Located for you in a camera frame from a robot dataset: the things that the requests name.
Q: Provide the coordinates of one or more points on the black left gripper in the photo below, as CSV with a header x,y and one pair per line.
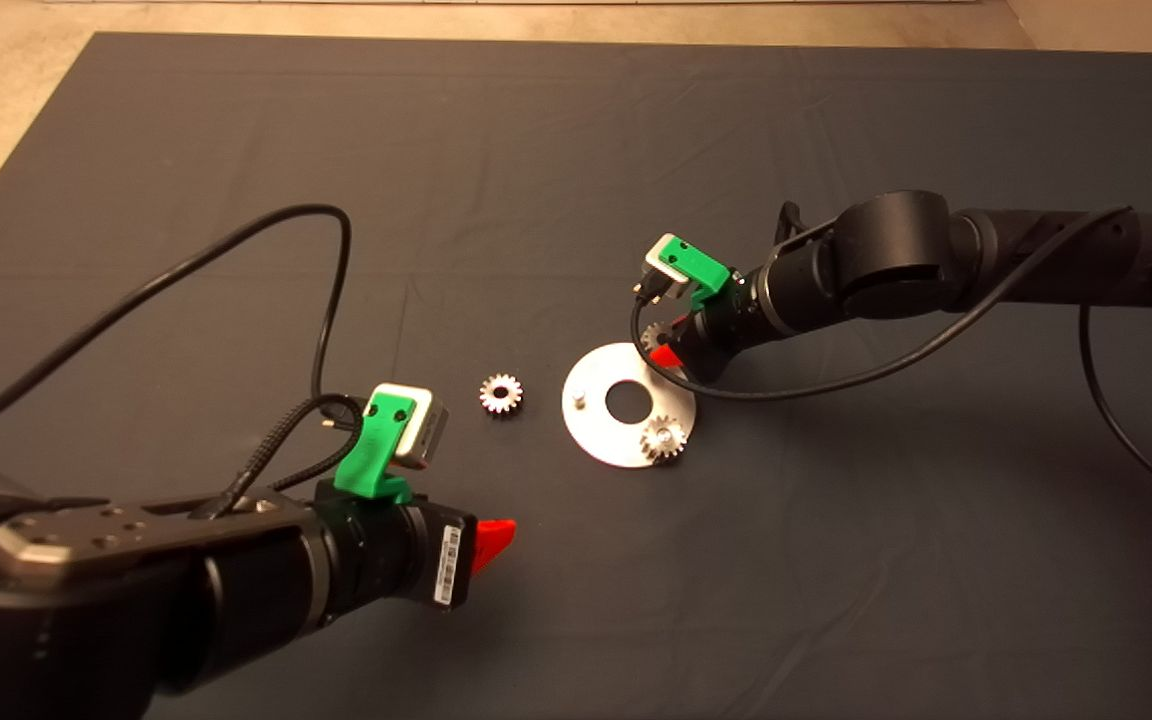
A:
x,y
381,555

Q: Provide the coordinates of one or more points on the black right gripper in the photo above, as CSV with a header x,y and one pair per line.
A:
x,y
726,325

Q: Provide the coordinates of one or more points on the small steel planetary gear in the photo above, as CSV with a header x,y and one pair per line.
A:
x,y
650,336
654,447
489,393

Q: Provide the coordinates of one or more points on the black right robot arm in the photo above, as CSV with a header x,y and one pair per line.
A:
x,y
896,250

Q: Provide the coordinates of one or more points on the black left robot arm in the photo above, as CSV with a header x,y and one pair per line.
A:
x,y
86,620

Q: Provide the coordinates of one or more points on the round metal carrier plate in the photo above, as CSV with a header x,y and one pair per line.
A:
x,y
596,435

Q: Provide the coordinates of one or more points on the dark grey table cloth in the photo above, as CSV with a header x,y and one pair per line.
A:
x,y
576,150

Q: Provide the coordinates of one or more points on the silver right camera box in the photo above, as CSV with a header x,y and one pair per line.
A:
x,y
661,268

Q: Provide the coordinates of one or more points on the silver camera box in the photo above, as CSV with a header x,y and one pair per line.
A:
x,y
661,268
426,435

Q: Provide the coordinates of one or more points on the green right camera mount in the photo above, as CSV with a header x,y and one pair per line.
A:
x,y
704,265

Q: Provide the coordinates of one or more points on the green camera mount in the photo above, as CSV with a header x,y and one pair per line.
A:
x,y
366,462
704,265

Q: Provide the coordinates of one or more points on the silver left camera box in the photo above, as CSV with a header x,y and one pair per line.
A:
x,y
426,435

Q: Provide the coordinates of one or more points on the green left camera mount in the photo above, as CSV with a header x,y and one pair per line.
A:
x,y
366,462

